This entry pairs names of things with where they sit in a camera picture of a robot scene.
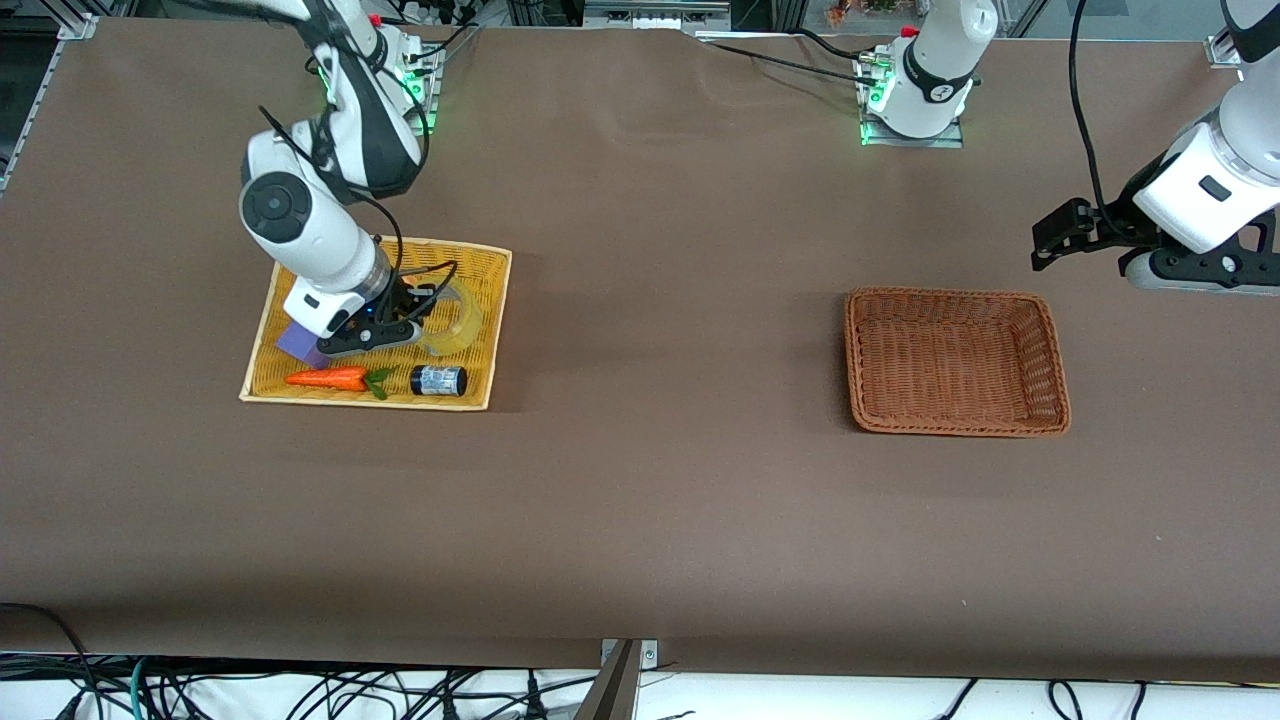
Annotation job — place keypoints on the yellow wicker basket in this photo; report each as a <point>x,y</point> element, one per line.
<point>465,375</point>

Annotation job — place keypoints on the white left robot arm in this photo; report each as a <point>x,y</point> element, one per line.
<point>1210,185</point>

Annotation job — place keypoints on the small black jar blue label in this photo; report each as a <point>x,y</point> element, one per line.
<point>437,381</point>

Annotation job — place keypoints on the metal table edge bracket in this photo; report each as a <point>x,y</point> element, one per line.
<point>648,652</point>

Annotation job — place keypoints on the clear yellowish tape roll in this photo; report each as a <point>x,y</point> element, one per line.
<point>462,322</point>

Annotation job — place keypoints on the white power strip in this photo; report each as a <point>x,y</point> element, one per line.
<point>435,12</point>

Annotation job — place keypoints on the aluminium corner bracket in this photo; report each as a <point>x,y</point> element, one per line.
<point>1222,52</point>

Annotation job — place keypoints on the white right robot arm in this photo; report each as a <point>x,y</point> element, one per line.
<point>320,190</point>

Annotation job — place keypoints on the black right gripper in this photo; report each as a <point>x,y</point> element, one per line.
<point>401,297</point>

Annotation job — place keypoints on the orange toy carrot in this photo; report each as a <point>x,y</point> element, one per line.
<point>330,378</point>

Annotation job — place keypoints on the brown wicker basket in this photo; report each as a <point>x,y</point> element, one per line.
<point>955,362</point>

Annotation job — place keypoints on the purple cube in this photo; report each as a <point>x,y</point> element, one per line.
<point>293,343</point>

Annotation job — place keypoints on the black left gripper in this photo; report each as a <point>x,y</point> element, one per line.
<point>1113,218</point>

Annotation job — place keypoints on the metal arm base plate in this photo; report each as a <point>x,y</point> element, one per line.
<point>428,95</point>
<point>872,125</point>

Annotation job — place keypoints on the dark metal bar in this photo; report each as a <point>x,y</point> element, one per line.
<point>610,690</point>

